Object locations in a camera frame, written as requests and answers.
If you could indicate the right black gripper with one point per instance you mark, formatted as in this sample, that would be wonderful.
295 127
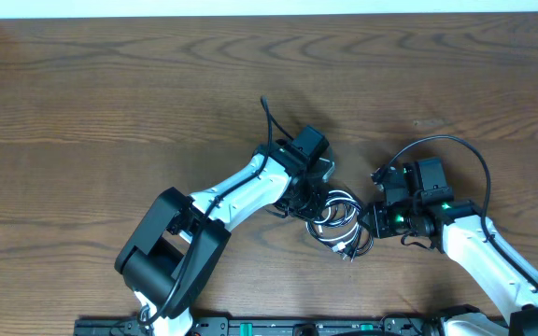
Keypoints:
379 227

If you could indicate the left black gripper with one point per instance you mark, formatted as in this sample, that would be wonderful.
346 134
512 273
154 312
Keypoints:
304 203

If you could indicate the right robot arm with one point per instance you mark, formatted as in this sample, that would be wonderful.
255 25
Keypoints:
417 203

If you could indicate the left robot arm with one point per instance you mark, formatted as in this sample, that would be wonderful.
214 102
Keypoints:
171 254

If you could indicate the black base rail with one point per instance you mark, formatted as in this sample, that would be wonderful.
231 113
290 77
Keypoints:
297 326

